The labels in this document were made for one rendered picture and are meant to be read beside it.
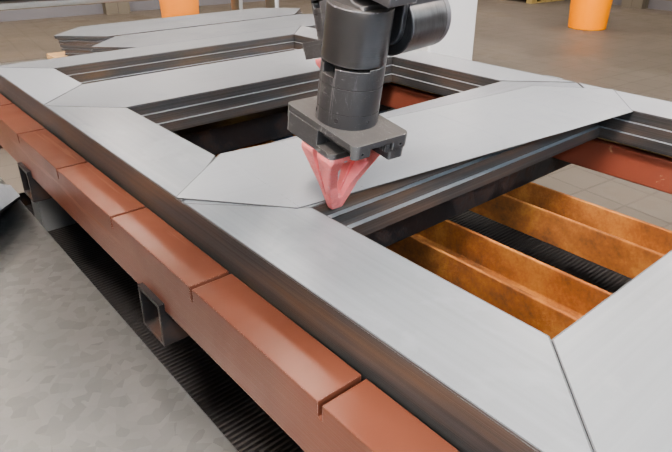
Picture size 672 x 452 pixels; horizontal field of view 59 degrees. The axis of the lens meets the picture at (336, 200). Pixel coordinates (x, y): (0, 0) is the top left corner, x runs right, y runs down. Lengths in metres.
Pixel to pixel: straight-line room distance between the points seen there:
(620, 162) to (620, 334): 0.58
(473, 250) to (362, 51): 0.43
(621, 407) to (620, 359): 0.05
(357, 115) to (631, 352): 0.28
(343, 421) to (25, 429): 0.36
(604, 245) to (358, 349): 0.54
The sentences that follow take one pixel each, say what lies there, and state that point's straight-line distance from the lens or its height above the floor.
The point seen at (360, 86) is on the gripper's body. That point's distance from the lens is 0.51.
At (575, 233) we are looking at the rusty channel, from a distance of 0.93.
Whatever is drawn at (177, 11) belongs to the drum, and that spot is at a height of 0.33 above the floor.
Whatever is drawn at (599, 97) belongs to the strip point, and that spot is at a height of 0.86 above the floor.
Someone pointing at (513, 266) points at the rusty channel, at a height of 0.70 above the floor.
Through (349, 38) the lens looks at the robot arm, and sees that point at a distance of 0.50.
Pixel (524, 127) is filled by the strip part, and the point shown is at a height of 0.86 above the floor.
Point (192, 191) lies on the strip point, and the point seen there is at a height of 0.86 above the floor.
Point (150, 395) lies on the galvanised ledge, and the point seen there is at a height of 0.68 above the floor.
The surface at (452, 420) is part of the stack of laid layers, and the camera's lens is 0.40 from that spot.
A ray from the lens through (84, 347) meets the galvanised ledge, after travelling 0.75.
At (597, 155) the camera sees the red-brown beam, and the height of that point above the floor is 0.78.
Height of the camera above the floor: 1.12
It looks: 25 degrees down
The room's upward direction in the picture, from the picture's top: straight up
